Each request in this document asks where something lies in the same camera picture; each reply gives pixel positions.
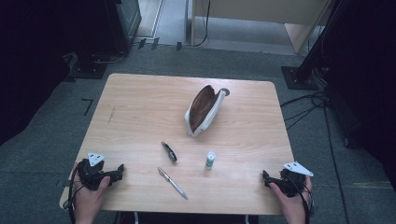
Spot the dark cabinet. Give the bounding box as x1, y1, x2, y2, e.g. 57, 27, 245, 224
104, 0, 143, 54

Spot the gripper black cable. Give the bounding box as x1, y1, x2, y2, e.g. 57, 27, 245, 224
63, 162, 82, 224
289, 175, 315, 224

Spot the white pouch with brown lining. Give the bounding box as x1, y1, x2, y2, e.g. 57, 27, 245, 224
183, 84, 231, 138

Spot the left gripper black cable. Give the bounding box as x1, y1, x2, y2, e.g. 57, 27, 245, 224
63, 162, 82, 224

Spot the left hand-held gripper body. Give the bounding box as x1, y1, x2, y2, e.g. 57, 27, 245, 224
76, 151, 120, 191

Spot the black slanted stand with base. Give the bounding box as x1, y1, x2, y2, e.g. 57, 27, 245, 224
281, 0, 347, 91

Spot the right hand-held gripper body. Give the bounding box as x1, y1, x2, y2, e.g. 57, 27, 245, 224
269, 161, 315, 198

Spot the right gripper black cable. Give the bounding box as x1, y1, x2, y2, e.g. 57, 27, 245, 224
289, 175, 315, 224

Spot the hanging black cable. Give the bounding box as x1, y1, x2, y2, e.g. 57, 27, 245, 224
190, 0, 212, 49

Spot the small white green tube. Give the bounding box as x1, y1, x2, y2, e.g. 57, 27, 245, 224
205, 150, 217, 171

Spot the person's left hand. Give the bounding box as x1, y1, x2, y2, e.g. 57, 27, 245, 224
72, 161, 112, 224

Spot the silver ballpoint pen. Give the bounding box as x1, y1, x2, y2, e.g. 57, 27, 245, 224
157, 166, 190, 201

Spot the long black floor cable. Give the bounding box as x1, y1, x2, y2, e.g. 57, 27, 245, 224
322, 102, 353, 224

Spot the black stand with flat base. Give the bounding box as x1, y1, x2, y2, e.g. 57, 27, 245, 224
64, 50, 129, 81

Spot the person's right hand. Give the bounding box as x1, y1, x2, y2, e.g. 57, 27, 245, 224
269, 175, 314, 224

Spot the beige wooden partition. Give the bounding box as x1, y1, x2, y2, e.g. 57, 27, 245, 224
190, 0, 332, 56

